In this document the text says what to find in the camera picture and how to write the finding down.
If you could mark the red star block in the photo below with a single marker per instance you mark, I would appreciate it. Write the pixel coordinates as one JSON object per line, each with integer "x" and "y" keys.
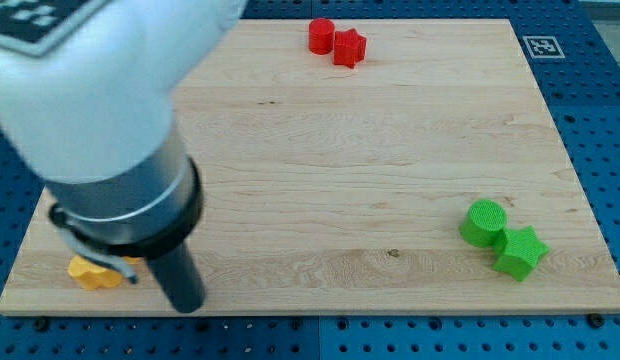
{"x": 349, "y": 48}

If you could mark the green star block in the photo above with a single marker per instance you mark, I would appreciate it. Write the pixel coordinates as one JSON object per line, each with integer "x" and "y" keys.
{"x": 518, "y": 252}

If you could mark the fiducial marker tag on base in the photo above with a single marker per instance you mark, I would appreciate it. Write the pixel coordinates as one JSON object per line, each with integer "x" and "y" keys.
{"x": 543, "y": 47}

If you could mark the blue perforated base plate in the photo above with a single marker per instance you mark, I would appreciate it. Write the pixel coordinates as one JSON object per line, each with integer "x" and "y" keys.
{"x": 582, "y": 92}

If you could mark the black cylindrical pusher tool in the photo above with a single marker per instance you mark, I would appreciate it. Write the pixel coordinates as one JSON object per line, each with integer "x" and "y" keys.
{"x": 179, "y": 278}

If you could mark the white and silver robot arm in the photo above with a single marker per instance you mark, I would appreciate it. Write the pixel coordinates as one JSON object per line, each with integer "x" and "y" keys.
{"x": 86, "y": 100}

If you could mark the green cylinder block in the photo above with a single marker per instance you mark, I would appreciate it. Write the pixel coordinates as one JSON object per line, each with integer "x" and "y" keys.
{"x": 483, "y": 222}

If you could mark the wooden board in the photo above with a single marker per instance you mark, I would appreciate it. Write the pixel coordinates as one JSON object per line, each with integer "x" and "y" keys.
{"x": 336, "y": 191}

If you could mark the red cylinder block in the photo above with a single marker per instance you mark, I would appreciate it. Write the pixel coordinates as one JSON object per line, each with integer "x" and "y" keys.
{"x": 321, "y": 36}

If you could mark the yellow heart block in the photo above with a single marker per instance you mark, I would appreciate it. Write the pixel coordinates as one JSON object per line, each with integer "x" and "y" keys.
{"x": 90, "y": 276}

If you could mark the yellow hexagon block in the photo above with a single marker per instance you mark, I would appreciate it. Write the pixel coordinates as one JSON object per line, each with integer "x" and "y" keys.
{"x": 133, "y": 260}

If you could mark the fiducial marker tag on arm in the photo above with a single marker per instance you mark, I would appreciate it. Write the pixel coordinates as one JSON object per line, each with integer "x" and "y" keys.
{"x": 34, "y": 27}

